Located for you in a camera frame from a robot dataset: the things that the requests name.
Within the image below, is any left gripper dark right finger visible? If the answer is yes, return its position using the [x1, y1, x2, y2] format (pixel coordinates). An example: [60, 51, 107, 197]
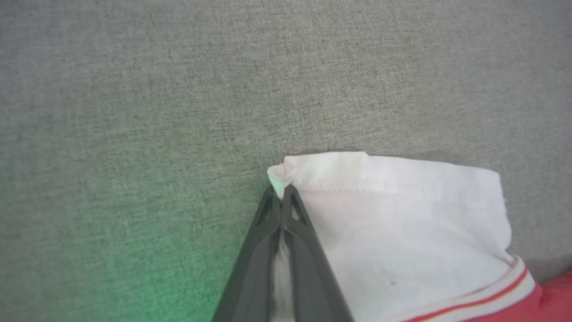
[282, 184, 354, 322]

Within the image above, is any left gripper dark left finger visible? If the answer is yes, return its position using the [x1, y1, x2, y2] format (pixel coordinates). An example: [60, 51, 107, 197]
[212, 186, 283, 322]

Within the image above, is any grey fabric couch cushion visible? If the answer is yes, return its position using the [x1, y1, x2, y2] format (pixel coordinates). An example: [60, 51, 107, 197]
[0, 0, 572, 322]

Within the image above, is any red and white jersey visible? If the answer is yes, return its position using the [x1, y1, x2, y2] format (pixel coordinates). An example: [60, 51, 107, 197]
[267, 151, 572, 322]

